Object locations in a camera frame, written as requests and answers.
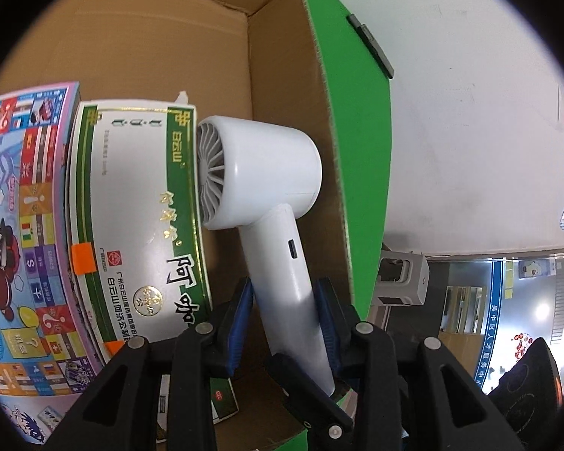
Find green white medicine box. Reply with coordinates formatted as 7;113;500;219
67;99;212;362

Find grey plastic stool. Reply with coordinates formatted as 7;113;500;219
368;245;430;329

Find white handheld fan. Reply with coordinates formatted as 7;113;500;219
196;116;335;395

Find large cardboard box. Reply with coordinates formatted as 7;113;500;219
0;0;353;300

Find black remote bar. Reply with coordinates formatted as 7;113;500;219
346;13;395;79

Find colourful board game box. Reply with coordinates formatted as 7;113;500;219
0;82;102;445

